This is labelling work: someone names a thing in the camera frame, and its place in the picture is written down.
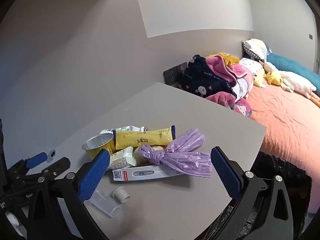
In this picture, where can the small grey cap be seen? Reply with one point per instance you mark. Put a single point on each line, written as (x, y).
(121, 195)

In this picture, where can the navy printed blanket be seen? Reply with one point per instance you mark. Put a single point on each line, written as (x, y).
(205, 80)

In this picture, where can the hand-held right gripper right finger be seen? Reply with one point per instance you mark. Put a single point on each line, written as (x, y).
(226, 173)

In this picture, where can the pale yellow soft lump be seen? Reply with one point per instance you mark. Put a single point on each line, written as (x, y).
(139, 156)

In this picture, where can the white green plastic bottle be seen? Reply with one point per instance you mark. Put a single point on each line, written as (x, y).
(130, 129)

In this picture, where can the pale yellow plush toy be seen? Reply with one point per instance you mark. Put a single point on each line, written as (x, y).
(259, 78)

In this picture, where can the yellow snack packet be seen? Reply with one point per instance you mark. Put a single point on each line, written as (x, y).
(140, 137)

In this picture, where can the pink printed blanket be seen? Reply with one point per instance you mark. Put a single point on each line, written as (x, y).
(240, 80)

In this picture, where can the white goose plush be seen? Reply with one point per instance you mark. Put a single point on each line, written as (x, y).
(297, 83)

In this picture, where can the yellow duck plush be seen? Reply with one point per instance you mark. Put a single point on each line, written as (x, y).
(273, 77)

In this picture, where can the checkered patchwork pillow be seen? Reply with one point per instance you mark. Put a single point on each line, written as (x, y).
(255, 48)

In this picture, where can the teal cushion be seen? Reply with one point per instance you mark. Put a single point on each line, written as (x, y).
(295, 67)

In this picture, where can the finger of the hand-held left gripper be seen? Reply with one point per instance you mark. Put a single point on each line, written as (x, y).
(57, 166)
(37, 158)

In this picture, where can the white dotted pillow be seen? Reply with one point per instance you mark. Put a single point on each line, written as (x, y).
(250, 65)

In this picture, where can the mustard yellow cloth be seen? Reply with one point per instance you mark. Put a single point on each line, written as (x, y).
(230, 58)

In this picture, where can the orange bed sheet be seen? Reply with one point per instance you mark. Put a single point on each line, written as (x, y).
(282, 120)

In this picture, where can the white thermometer box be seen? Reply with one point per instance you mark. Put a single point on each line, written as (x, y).
(140, 173)

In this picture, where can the black wall socket panel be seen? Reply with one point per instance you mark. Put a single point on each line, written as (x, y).
(171, 76)

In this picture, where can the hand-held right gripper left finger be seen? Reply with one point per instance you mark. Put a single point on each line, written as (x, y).
(93, 176)

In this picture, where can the purple plastic bag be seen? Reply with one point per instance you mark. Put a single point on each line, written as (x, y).
(180, 155)

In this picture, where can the green white small packet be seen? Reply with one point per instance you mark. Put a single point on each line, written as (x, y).
(122, 158)

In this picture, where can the gold small object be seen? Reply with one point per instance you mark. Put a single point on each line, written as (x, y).
(97, 142)

